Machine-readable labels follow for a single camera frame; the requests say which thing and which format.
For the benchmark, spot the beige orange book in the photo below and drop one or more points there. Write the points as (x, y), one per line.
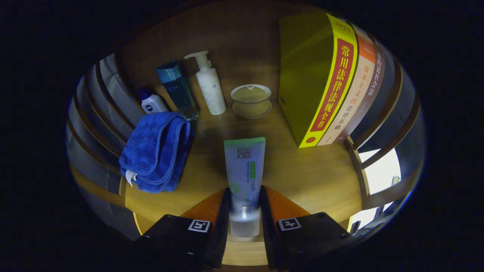
(355, 94)

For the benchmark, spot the green white cream tube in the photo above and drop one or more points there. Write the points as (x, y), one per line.
(244, 170)

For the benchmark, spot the wooden countertop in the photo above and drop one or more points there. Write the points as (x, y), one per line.
(302, 173)

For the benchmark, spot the blue towel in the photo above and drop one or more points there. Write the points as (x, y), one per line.
(151, 151)

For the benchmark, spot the brown book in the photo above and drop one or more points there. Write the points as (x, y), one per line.
(372, 83)

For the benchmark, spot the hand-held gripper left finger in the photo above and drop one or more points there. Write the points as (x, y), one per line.
(222, 226)

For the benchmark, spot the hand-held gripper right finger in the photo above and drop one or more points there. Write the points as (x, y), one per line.
(266, 234)

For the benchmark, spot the blue glass bottle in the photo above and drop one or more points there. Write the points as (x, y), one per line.
(177, 90)

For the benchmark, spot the wooden cabinet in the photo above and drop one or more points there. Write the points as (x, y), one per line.
(242, 37)

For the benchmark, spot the yellow book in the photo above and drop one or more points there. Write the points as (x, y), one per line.
(306, 75)

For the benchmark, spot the white pump bottle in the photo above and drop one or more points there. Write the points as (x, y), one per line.
(210, 90)

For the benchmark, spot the yellow lidded tea bowl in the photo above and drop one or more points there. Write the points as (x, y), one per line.
(250, 102)

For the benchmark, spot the small white blue-capped bottle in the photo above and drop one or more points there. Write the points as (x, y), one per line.
(153, 104)

